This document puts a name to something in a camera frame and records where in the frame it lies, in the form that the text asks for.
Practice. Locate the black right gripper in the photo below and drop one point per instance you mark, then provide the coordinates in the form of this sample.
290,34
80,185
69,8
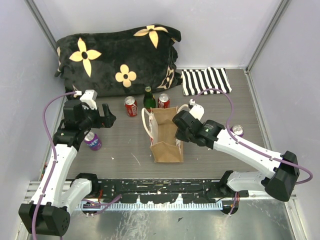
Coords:
178,135

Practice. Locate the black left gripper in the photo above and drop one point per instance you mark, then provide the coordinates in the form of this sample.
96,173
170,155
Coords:
107,121

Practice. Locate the red cola can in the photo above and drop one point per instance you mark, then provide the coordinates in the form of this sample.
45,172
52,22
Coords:
131,107
163,101

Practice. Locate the watermelon print canvas bag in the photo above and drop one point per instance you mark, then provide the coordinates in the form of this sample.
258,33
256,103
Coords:
158,124

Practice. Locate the green glass bottle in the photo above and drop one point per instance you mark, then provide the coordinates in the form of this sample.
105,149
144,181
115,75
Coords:
148,99

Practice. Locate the purple fanta can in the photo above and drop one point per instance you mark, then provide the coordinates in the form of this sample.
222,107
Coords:
237,130
92,141

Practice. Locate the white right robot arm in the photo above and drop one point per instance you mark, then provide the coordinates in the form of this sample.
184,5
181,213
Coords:
275,173

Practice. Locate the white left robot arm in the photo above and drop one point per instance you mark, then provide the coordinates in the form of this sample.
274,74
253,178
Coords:
50,208

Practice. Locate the black white striped cloth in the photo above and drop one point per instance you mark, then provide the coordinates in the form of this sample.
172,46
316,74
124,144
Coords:
196,80

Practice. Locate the black floral plush blanket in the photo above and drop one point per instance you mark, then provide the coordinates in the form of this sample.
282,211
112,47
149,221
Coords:
120,63

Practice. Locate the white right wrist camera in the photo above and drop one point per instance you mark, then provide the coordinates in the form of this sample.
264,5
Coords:
196,110

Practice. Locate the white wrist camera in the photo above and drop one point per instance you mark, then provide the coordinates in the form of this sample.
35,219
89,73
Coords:
196,110
89,97

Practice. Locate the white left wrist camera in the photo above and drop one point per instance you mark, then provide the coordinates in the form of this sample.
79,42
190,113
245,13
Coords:
89,97

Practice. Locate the white slotted cable duct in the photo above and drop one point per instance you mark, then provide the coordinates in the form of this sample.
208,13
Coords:
176,206

